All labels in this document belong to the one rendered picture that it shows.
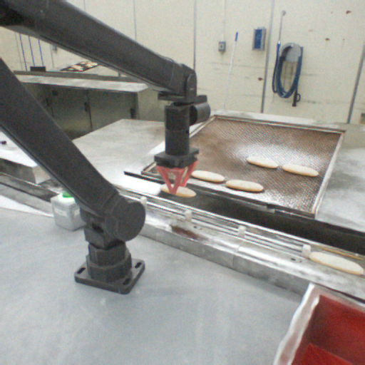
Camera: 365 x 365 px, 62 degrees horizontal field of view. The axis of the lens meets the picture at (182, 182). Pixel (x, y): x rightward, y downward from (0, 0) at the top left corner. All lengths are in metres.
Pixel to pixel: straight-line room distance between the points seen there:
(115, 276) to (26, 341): 0.17
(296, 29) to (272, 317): 4.02
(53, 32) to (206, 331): 0.49
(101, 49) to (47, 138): 0.15
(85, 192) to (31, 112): 0.15
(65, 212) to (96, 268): 0.24
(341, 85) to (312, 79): 0.34
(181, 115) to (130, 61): 0.18
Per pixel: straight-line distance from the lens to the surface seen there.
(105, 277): 0.61
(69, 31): 0.47
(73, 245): 0.77
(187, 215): 0.75
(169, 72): 0.61
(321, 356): 0.56
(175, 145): 0.68
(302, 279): 0.61
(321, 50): 4.32
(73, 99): 4.17
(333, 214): 0.78
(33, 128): 0.44
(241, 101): 4.63
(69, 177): 0.48
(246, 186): 0.82
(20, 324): 0.62
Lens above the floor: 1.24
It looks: 24 degrees down
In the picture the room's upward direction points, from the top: straight up
